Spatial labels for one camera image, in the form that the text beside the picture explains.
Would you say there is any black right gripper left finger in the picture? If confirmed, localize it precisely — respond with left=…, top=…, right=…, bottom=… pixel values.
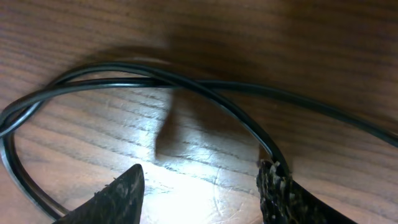
left=55, top=164, right=145, bottom=224

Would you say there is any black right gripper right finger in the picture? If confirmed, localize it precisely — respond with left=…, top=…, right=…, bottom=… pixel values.
left=256, top=161, right=356, bottom=224

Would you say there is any black usb cable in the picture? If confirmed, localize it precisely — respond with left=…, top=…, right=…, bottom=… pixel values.
left=0, top=60, right=398, bottom=221

